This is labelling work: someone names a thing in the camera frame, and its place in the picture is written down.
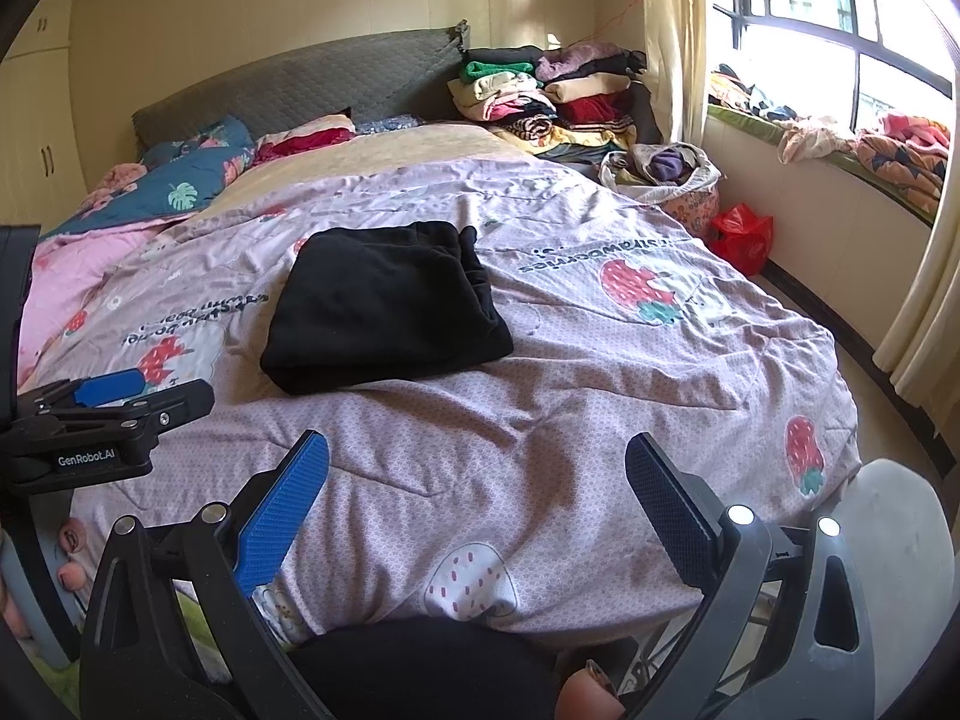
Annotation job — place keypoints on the person's black trousers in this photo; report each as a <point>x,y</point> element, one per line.
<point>420,675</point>

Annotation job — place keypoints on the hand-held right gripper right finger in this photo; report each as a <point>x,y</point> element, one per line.
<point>667,502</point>

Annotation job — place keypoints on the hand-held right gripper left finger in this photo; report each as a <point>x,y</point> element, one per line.
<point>289,510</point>

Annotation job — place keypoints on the black sweater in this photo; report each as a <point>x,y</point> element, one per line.
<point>382,307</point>

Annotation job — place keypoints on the cream wardrobe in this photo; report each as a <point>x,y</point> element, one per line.
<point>37,127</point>

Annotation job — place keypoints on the person's left hand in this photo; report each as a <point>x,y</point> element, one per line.
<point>73,577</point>

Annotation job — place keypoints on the blue floral quilt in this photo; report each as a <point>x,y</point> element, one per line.
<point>187,180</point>

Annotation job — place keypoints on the pile of folded clothes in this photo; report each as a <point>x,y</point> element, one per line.
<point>540,97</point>

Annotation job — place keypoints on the purple garment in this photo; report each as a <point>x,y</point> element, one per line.
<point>667,165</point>

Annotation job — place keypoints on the floral laundry basket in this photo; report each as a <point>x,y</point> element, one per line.
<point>690,202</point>

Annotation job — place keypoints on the pink quilt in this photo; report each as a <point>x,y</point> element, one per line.
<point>60,277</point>

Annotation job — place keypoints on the green window seat mat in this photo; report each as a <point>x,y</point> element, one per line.
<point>739,124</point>

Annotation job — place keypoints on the lilac strawberry print quilt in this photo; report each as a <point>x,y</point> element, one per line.
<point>562,405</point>

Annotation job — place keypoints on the window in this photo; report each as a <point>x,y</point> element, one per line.
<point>795,30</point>

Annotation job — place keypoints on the blue patterned pillow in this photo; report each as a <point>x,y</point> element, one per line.
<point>390,124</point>

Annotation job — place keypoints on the beige blanket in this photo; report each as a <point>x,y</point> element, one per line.
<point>390,157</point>

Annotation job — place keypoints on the green cloth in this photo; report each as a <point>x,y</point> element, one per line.
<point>199,637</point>

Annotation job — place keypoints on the white round stool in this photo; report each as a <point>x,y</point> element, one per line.
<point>900,540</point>

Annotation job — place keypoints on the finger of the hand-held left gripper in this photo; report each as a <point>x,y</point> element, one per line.
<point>109,388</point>
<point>176,401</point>

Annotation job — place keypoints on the red patterned cloth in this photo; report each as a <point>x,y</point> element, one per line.
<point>315,139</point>

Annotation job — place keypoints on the red plastic bag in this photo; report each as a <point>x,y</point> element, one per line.
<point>742,236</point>

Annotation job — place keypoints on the heap of loose clothes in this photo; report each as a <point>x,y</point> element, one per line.
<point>900,150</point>

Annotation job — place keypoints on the grey quilted headboard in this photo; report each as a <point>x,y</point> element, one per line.
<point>300,75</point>

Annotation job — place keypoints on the person's right hand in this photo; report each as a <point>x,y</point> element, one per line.
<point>589,694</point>

